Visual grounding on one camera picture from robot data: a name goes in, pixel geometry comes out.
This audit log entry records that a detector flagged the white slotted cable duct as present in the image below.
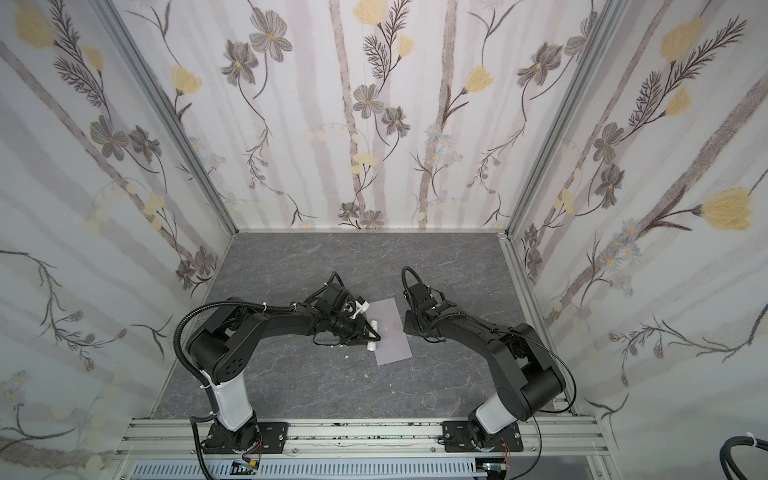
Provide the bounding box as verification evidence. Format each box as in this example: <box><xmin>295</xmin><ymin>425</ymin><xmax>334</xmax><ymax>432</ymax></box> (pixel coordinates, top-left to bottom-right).
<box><xmin>128</xmin><ymin>458</ymin><xmax>488</xmax><ymax>480</ymax></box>

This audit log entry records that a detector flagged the black corrugated cable conduit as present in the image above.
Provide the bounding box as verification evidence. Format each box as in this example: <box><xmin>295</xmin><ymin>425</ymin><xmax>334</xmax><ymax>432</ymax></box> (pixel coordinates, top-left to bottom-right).
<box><xmin>172</xmin><ymin>301</ymin><xmax>295</xmax><ymax>480</ymax></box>

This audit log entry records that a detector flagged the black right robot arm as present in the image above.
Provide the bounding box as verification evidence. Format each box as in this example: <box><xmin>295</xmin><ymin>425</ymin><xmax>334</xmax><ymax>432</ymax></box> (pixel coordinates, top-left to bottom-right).
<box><xmin>404</xmin><ymin>283</ymin><xmax>566</xmax><ymax>449</ymax></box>

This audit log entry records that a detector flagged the white glue stick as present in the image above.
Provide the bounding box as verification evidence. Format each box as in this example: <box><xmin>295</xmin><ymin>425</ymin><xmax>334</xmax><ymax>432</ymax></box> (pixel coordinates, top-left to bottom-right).
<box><xmin>366</xmin><ymin>320</ymin><xmax>381</xmax><ymax>352</ymax></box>

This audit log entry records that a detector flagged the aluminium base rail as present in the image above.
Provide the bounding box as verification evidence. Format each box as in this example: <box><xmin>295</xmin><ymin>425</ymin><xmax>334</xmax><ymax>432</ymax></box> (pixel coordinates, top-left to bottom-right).
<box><xmin>113</xmin><ymin>417</ymin><xmax>619</xmax><ymax>463</ymax></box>

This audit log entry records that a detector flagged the grey paper envelope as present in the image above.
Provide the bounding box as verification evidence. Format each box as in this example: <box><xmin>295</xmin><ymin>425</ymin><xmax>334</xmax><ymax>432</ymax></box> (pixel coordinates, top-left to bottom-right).
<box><xmin>366</xmin><ymin>298</ymin><xmax>412</xmax><ymax>366</ymax></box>

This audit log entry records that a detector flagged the black cable bundle corner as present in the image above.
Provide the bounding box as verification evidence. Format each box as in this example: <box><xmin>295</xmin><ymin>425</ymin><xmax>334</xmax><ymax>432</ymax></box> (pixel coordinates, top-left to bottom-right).
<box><xmin>718</xmin><ymin>432</ymin><xmax>767</xmax><ymax>480</ymax></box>

